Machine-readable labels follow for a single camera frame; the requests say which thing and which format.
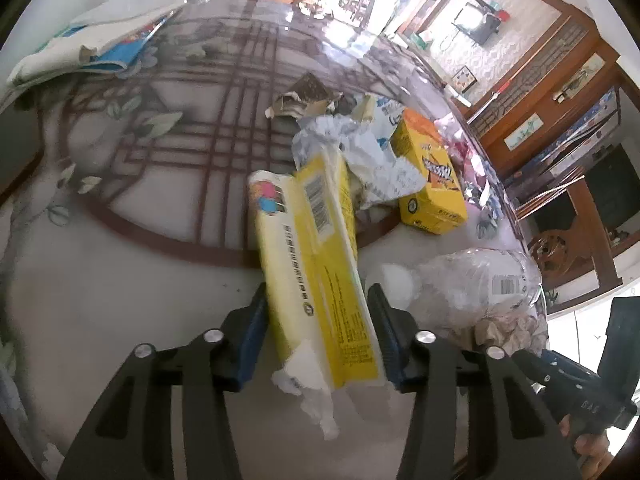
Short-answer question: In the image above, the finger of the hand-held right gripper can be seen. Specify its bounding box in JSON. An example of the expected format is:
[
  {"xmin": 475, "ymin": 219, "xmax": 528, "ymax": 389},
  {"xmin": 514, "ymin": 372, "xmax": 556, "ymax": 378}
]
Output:
[{"xmin": 511, "ymin": 347, "xmax": 576, "ymax": 386}]

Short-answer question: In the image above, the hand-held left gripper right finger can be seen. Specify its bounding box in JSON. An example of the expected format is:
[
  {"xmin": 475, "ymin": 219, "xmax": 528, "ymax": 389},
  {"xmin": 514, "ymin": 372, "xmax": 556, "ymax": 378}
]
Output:
[{"xmin": 367, "ymin": 284, "xmax": 583, "ymax": 480}]

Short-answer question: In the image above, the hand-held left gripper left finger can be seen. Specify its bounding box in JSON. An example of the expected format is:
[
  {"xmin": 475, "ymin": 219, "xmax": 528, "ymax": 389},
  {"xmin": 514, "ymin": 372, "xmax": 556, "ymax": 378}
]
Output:
[{"xmin": 56, "ymin": 282, "xmax": 268, "ymax": 480}]

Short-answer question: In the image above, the yellow tissue pack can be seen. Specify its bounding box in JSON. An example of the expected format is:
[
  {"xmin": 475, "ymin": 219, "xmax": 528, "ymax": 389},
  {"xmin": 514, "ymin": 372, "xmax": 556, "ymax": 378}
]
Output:
[{"xmin": 247, "ymin": 150, "xmax": 393, "ymax": 441}]

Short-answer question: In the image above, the clear plastic bag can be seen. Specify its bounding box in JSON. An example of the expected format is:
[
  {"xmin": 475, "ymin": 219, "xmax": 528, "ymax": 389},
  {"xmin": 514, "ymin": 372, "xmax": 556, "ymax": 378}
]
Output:
[{"xmin": 365, "ymin": 247, "xmax": 543, "ymax": 331}]

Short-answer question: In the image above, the yellow cardboard box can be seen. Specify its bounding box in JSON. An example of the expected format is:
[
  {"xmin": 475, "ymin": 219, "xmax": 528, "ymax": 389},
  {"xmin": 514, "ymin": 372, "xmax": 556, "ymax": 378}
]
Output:
[{"xmin": 389, "ymin": 109, "xmax": 470, "ymax": 236}]

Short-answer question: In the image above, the white paper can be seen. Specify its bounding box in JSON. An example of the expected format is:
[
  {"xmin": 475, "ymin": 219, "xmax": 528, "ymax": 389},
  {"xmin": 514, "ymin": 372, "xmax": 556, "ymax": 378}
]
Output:
[{"xmin": 291, "ymin": 114, "xmax": 426, "ymax": 211}]

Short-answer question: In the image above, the pink foil bag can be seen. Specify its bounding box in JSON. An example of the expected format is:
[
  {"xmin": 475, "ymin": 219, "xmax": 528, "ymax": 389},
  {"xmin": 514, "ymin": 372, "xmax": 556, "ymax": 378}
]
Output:
[{"xmin": 435, "ymin": 115, "xmax": 501, "ymax": 201}]

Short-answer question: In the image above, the brown cigarette box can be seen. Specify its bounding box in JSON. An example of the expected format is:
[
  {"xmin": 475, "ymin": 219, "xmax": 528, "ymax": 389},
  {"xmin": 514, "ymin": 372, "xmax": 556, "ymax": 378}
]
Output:
[{"xmin": 265, "ymin": 72, "xmax": 346, "ymax": 120}]

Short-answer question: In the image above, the person's right hand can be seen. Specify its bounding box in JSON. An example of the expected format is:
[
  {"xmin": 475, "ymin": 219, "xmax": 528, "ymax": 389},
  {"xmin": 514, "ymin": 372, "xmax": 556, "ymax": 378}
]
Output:
[{"xmin": 557, "ymin": 412, "xmax": 618, "ymax": 480}]

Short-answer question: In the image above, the crumpled brown paper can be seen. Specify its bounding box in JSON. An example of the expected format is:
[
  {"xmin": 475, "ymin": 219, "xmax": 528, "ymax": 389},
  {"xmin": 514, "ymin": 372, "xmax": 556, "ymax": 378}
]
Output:
[{"xmin": 472, "ymin": 310, "xmax": 550, "ymax": 356}]

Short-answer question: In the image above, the carved wooden chair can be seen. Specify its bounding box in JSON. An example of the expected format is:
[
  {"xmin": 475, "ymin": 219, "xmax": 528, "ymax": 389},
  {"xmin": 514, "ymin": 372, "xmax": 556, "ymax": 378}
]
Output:
[{"xmin": 515, "ymin": 175, "xmax": 626, "ymax": 291}]

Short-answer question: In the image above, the white paper carton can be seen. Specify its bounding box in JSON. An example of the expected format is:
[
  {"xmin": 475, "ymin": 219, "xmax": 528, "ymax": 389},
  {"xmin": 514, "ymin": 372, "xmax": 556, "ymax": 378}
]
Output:
[{"xmin": 350, "ymin": 92, "xmax": 408, "ymax": 151}]

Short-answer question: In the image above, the small framed star picture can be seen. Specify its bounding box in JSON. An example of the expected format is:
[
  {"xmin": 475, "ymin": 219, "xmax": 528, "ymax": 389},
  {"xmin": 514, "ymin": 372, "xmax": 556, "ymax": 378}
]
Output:
[{"xmin": 452, "ymin": 66, "xmax": 476, "ymax": 93}]

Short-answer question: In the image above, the mop with red-white pole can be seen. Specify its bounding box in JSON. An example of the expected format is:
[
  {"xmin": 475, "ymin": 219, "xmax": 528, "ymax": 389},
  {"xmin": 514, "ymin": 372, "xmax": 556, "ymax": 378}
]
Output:
[{"xmin": 487, "ymin": 57, "xmax": 533, "ymax": 98}]

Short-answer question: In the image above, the colourful blue children's book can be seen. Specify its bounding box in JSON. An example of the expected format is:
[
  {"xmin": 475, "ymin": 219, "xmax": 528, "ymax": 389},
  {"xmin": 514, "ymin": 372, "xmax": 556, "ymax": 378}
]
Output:
[{"xmin": 80, "ymin": 10, "xmax": 173, "ymax": 73}]

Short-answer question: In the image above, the stack of papers and magazines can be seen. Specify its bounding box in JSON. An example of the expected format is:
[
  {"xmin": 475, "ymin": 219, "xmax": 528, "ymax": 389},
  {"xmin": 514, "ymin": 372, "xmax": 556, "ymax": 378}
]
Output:
[{"xmin": 7, "ymin": 0, "xmax": 188, "ymax": 88}]

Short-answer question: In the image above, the blue wall poster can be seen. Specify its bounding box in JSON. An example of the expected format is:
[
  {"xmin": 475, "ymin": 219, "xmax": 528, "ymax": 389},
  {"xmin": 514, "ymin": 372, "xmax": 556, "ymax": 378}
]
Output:
[{"xmin": 505, "ymin": 87, "xmax": 621, "ymax": 186}]

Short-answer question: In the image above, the short wall scroll painting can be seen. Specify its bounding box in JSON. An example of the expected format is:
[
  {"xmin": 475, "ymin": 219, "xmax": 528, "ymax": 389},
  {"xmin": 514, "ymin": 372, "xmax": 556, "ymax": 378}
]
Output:
[{"xmin": 502, "ymin": 112, "xmax": 546, "ymax": 151}]

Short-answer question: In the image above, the tall wall scroll painting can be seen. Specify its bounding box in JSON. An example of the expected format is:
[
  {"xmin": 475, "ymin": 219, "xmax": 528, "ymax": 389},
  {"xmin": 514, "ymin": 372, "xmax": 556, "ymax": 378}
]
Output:
[{"xmin": 552, "ymin": 52, "xmax": 613, "ymax": 103}]

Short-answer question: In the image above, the wall-mounted television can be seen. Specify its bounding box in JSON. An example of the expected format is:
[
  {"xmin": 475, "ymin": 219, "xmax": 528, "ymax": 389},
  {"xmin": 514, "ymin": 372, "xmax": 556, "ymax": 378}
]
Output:
[{"xmin": 452, "ymin": 0, "xmax": 503, "ymax": 46}]

